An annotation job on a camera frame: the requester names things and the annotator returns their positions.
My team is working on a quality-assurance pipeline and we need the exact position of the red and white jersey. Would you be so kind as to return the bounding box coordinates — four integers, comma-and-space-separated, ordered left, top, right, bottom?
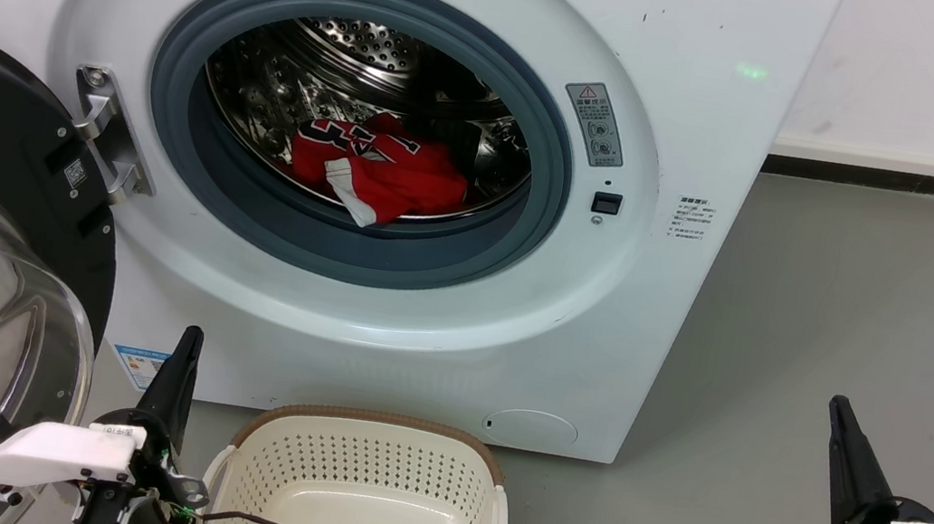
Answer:
281, 100, 478, 242

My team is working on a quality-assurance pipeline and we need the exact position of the grey rubber door gasket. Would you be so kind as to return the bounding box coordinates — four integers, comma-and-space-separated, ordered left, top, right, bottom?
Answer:
127, 0, 596, 313

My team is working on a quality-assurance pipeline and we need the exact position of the white text sticker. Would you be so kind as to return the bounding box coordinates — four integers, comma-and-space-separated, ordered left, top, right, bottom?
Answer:
667, 193, 720, 245

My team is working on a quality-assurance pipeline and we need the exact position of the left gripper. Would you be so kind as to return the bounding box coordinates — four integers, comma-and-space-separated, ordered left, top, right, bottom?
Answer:
70, 312, 234, 524

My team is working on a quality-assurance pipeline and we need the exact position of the cream perforated laundry basket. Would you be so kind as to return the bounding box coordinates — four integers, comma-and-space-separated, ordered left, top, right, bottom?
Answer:
195, 389, 522, 524

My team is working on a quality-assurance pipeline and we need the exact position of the black wall baseboard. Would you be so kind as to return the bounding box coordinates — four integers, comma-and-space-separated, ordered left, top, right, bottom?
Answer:
760, 152, 934, 198

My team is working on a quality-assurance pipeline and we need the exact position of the white front-load washing machine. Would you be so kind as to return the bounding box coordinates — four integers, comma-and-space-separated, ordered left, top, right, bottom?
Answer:
0, 0, 844, 488

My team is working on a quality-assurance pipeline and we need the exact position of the round white filter cover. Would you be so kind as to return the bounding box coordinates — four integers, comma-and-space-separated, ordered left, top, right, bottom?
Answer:
480, 404, 581, 456

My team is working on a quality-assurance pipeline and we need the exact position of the metal door hinge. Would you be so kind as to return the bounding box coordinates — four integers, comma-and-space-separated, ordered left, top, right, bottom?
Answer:
60, 63, 171, 210

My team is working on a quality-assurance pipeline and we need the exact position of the grey warning sticker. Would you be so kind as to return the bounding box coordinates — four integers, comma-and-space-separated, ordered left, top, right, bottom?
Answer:
555, 78, 635, 172

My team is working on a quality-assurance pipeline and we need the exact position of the stainless steel washing machine drum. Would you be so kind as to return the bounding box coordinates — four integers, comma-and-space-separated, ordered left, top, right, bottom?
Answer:
187, 0, 550, 236

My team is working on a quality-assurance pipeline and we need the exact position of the blue and white sticker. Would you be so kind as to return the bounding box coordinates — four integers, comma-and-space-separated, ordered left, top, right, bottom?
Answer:
108, 343, 172, 395

